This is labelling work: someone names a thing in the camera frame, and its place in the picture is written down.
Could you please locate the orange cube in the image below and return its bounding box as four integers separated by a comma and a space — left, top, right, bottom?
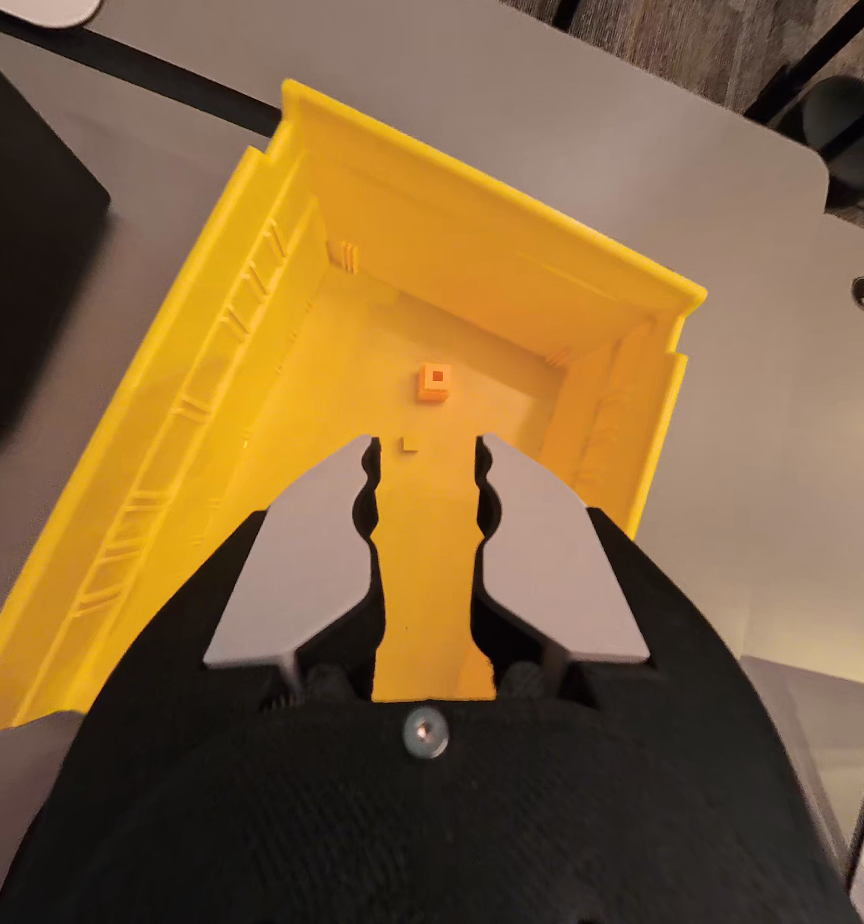
415, 361, 455, 401

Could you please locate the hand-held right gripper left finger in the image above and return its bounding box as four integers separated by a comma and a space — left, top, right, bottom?
202, 434, 382, 672

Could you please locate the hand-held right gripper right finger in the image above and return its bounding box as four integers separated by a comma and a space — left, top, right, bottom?
471, 434, 649, 668

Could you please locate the black drawer cabinet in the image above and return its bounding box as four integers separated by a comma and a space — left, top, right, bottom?
0, 41, 113, 446

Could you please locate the white stand base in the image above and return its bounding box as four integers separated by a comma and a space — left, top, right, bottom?
0, 0, 104, 30

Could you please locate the yellow plastic bin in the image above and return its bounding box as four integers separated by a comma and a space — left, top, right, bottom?
0, 80, 710, 740

